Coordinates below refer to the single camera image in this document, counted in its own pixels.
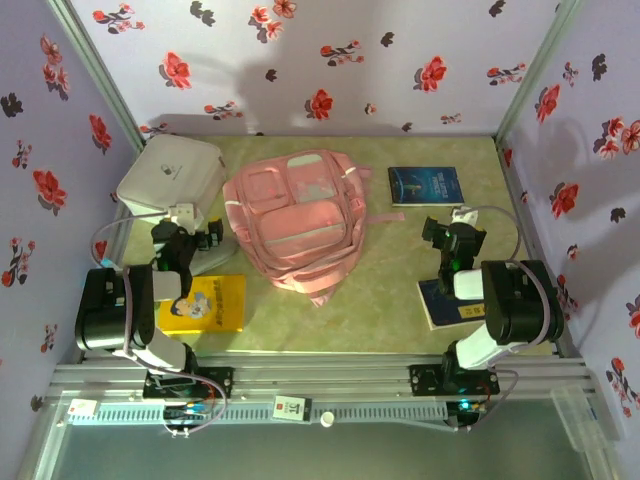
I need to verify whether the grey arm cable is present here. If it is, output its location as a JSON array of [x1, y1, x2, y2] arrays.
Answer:
[[462, 205, 555, 351], [89, 212, 171, 371]]

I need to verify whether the dark blue yellow-striped book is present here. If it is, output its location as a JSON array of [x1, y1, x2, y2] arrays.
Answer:
[[417, 277, 489, 331]]

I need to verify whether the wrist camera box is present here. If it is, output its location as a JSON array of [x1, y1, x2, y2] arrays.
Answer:
[[448, 204, 480, 225], [167, 201, 205, 229]]

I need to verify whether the blue Little Prince book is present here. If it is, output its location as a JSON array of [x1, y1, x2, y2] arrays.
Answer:
[[387, 165, 466, 208]]

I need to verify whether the white printed label card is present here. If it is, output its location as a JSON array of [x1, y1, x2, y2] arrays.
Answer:
[[273, 394, 314, 421]]

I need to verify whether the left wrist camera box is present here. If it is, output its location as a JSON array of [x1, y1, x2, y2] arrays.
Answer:
[[167, 201, 205, 229]]

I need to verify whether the grey left arm cable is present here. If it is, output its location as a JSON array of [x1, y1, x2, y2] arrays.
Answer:
[[89, 212, 171, 371]]

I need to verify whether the small electronics board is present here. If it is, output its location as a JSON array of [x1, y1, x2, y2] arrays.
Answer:
[[164, 402, 209, 421], [447, 397, 487, 431]]

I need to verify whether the grey pencil case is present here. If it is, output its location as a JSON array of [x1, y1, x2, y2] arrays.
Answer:
[[192, 238, 239, 275]]

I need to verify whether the grey base cable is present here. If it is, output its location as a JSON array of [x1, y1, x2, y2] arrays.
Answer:
[[162, 372, 229, 439], [454, 369, 519, 434]]

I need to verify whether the white tag with red mark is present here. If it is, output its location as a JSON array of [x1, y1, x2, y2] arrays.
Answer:
[[68, 399, 99, 419]]

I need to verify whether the grey right arm cable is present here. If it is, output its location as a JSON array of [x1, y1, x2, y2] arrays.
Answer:
[[462, 205, 555, 351]]

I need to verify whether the aluminium corner post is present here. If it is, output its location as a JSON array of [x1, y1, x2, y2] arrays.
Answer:
[[494, 0, 586, 146], [47, 0, 146, 151]]

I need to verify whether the pink school backpack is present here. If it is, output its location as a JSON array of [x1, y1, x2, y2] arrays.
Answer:
[[222, 148, 406, 309]]

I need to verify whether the yellow cartoon cover book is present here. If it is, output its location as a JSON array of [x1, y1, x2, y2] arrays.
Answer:
[[157, 273, 247, 335]]

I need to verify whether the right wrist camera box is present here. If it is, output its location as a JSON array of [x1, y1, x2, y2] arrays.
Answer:
[[448, 204, 480, 225]]

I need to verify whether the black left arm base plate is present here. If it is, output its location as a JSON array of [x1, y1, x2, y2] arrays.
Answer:
[[143, 367, 235, 400]]

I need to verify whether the white storage box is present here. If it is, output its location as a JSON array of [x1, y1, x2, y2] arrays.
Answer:
[[115, 134, 227, 229]]

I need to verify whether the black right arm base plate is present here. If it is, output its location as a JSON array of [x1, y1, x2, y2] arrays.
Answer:
[[408, 363, 501, 396]]

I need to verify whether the grey slotted cable duct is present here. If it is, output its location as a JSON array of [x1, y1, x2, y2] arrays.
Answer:
[[67, 402, 449, 426]]

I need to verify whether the aluminium frame rail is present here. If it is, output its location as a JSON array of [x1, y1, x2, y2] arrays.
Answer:
[[49, 352, 599, 401]]

